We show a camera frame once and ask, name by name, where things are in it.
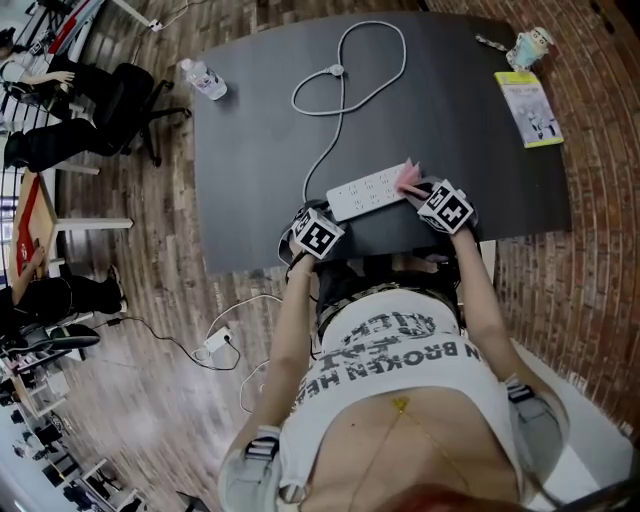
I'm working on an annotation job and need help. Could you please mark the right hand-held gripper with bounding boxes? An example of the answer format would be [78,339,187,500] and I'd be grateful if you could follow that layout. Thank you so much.
[402,175,482,242]

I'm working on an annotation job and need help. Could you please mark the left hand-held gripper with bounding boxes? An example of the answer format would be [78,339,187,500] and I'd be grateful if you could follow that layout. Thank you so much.
[277,198,352,267]

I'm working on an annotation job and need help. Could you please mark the white power strip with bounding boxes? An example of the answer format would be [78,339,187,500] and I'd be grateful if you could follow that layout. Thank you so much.
[325,162,427,223]

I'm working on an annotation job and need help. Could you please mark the person's right forearm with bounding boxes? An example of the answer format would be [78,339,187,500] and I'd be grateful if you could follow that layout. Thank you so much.
[446,227,517,384]

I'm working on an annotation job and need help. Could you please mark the person's left forearm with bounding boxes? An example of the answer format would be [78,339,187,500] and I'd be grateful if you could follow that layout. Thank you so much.
[266,253,320,384]

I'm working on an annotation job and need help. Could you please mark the white floor power adapter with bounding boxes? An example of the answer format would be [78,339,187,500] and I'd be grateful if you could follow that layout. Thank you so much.
[203,326,235,354]

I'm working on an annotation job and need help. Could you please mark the person's black trousers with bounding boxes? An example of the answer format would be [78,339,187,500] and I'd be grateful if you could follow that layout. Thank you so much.
[314,252,459,326]

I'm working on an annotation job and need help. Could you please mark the person's camouflage belt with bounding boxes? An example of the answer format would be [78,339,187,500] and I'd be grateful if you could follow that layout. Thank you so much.
[313,281,402,332]

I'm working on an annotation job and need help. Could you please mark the white table leg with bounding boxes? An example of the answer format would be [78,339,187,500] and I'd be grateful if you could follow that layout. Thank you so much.
[481,239,498,287]

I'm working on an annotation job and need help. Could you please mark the yellow-green book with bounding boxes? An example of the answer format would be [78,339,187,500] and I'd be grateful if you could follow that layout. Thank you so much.
[493,70,566,150]

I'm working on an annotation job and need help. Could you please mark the person's white printed shirt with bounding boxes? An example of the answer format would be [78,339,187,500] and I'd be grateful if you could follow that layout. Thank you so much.
[277,288,527,504]

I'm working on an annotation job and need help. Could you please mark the printed paper cup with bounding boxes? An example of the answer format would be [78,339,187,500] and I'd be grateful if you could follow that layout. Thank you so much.
[505,26,557,72]

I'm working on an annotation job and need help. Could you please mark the clear plastic water bottle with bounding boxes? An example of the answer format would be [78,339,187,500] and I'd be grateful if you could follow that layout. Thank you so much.
[179,57,229,102]

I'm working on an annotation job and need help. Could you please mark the black office chair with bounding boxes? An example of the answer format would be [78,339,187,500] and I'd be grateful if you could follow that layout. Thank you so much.
[0,322,102,362]
[93,78,194,169]

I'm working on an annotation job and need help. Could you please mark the wooden table with white legs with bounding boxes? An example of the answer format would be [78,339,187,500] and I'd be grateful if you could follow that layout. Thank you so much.
[6,166,136,281]

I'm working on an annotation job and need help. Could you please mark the white bench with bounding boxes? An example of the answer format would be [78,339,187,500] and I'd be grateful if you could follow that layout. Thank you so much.
[509,338,637,504]

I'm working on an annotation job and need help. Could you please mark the white floor cable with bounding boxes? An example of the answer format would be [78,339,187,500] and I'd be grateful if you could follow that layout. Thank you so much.
[191,293,285,416]

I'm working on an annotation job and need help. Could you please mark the grey power cord with plug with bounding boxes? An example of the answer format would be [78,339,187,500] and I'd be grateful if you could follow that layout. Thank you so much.
[290,20,408,207]

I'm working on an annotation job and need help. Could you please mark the black floor cable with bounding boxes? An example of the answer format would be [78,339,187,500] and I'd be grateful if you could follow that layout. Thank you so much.
[91,314,242,373]

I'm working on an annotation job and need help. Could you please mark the gold necklace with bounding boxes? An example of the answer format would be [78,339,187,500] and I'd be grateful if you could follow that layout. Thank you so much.
[348,394,472,506]

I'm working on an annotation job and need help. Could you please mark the grey shoulder strap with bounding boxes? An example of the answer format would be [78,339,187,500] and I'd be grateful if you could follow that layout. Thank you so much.
[218,423,284,512]
[503,373,572,501]

